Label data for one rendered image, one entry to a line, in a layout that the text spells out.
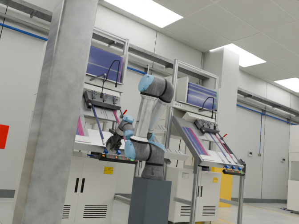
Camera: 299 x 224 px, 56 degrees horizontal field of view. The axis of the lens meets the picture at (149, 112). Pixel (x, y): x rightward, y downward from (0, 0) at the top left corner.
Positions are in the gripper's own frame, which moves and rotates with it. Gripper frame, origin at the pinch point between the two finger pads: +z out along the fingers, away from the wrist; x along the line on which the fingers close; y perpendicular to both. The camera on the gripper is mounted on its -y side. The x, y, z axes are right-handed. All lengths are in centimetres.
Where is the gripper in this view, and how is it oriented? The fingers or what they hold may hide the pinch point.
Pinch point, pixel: (107, 149)
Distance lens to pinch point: 219.0
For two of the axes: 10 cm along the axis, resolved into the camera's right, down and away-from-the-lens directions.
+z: -5.0, 7.4, 4.4
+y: 3.4, 6.4, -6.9
